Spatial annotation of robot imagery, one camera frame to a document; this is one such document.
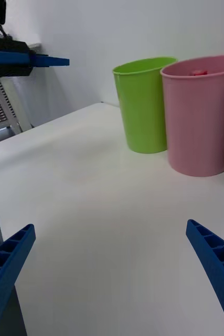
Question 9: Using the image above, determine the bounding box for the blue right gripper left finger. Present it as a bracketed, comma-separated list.
[0, 224, 37, 336]

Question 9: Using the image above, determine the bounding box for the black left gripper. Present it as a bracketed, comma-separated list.
[0, 35, 70, 78]

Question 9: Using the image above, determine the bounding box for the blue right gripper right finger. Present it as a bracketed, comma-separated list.
[186, 219, 224, 336]

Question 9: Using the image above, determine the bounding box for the clear bottle with red cap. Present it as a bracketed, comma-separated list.
[189, 68, 208, 77]

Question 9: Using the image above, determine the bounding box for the yellow-green plastic bin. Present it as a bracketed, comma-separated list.
[112, 56, 178, 154]

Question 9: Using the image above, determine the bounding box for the pink plastic bin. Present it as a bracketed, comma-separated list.
[159, 55, 224, 177]

